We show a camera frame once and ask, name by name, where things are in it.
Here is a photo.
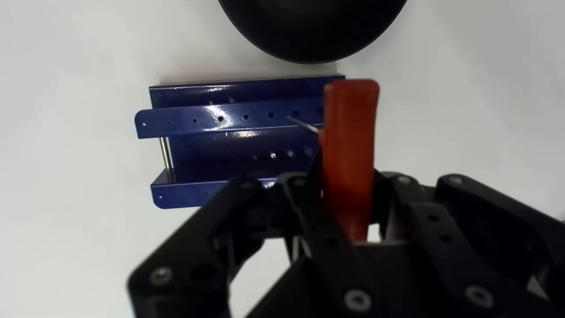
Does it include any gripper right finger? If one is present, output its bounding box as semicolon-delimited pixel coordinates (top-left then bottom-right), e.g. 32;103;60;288
373;170;565;318

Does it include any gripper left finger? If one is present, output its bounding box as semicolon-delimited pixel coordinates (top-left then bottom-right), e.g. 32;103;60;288
127;150;372;318

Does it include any orange handle tool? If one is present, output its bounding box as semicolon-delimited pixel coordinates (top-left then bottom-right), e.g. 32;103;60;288
318;79;380;242

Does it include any black bowl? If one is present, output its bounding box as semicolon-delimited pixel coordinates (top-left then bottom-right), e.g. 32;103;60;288
217;0;408;64

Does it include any blue metal perforated rack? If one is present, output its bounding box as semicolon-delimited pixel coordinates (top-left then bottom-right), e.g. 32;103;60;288
135;74;346;209

